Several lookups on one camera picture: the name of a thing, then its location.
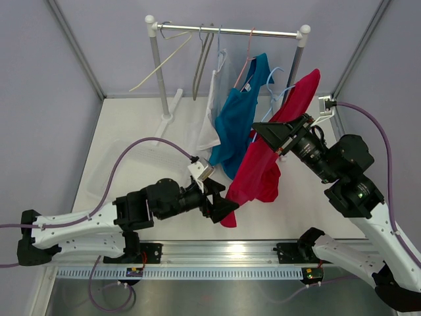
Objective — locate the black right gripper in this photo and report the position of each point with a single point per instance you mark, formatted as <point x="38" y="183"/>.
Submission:
<point x="280" y="136"/>

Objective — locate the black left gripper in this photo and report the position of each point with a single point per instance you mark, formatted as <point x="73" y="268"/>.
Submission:
<point x="220" y="208"/>

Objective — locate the light blue red-shirt hanger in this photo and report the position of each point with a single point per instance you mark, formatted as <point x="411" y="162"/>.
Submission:
<point x="274" y="99"/>

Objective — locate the red t shirt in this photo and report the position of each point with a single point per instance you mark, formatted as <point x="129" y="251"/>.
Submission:
<point x="258" y="174"/>

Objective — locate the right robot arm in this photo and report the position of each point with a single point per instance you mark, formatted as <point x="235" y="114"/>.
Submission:
<point x="394" y="274"/>

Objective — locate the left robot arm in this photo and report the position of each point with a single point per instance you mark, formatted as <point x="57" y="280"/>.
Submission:
<point x="112" y="232"/>

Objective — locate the blue t shirt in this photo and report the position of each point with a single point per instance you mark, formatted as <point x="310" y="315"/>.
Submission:
<point x="233" y="124"/>

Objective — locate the white t shirt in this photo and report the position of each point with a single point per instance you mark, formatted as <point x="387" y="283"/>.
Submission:
<point x="201" y="136"/>

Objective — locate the pink hanger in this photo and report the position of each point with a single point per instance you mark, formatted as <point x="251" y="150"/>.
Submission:
<point x="247" y="59"/>

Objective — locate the light blue white-shirt hanger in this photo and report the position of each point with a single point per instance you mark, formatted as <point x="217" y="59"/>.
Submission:
<point x="221" y="53"/>

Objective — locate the grey empty hanger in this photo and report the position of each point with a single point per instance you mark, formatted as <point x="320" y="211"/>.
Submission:
<point x="206" y="44"/>

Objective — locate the cream empty hanger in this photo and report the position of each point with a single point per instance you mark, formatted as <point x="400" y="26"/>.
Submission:
<point x="152" y="28"/>

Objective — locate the white plastic laundry basket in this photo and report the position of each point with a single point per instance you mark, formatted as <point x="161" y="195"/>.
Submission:
<point x="143" y="165"/>

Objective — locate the white metal clothes rack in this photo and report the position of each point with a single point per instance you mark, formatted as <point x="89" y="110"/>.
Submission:
<point x="168" y="109"/>

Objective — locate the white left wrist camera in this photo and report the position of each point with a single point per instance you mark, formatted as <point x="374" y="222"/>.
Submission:
<point x="200" y="169"/>

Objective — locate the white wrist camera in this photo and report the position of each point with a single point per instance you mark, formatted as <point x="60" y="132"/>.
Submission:
<point x="326" y="109"/>
<point x="200" y="169"/>

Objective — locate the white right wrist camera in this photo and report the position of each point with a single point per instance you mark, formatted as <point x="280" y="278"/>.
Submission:
<point x="326" y="109"/>

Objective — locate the aluminium rail frame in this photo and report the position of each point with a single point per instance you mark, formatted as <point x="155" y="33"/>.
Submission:
<point x="213" y="251"/>

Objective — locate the white slotted cable duct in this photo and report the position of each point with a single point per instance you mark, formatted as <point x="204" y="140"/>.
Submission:
<point x="192" y="273"/>

